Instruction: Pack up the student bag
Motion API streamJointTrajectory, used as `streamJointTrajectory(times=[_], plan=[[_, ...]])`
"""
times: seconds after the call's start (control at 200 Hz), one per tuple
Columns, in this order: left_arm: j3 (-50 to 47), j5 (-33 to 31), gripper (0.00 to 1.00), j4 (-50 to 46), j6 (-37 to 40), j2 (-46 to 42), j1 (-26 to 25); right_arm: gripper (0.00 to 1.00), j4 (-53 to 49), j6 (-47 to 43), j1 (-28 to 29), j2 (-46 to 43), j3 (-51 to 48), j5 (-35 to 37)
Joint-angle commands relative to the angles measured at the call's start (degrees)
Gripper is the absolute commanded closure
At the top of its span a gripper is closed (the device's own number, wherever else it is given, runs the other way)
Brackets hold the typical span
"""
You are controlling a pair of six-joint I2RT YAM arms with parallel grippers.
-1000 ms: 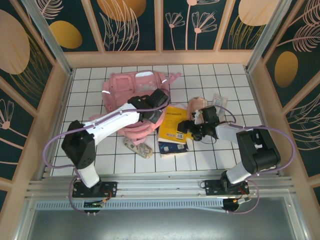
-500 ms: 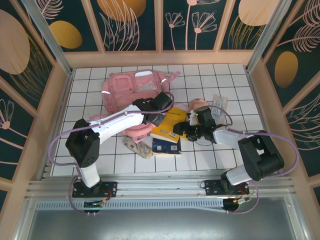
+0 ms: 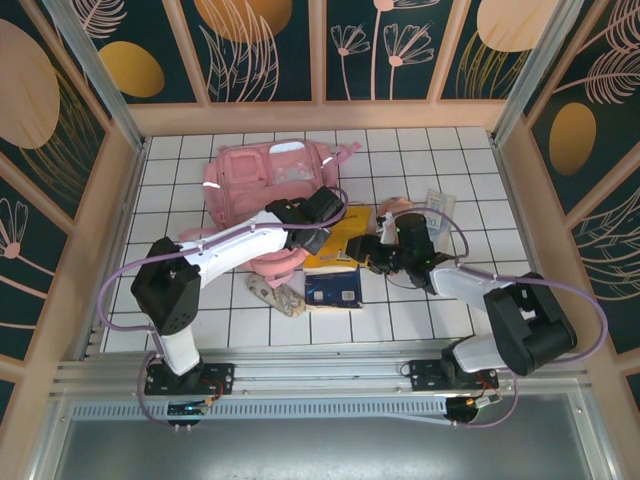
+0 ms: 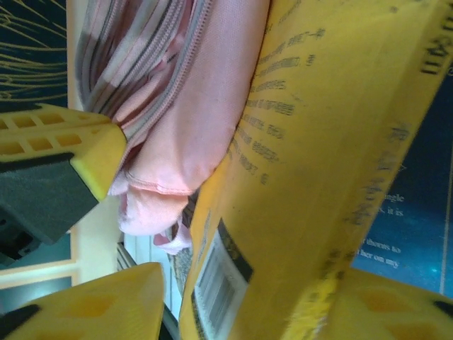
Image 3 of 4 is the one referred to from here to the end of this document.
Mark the yellow book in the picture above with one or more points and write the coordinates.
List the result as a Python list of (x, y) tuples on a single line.
[(345, 235)]

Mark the peach fabric pouch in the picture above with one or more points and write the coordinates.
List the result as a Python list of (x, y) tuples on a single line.
[(395, 206)]

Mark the pink student backpack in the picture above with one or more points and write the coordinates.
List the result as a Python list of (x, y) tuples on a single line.
[(240, 175)]

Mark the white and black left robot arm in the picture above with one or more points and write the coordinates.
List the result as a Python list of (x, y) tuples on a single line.
[(235, 250)]

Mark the beige patterned pencil pouch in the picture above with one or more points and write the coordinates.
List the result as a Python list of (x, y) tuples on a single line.
[(280, 300)]

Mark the brushed metal panel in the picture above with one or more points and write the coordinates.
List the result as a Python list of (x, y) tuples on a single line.
[(320, 450)]

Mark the green circuit board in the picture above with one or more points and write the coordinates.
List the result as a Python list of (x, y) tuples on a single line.
[(187, 409)]

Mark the aluminium side rail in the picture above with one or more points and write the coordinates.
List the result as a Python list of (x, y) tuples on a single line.
[(129, 200), (513, 200)]

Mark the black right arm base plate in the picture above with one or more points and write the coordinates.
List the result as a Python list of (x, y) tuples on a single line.
[(425, 375)]

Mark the aluminium mounting rail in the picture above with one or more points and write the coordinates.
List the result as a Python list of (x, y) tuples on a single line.
[(320, 372)]

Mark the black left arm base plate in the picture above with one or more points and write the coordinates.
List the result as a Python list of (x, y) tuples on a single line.
[(220, 375)]

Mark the aluminium frame post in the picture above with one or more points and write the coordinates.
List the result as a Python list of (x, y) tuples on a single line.
[(98, 75), (540, 75)]

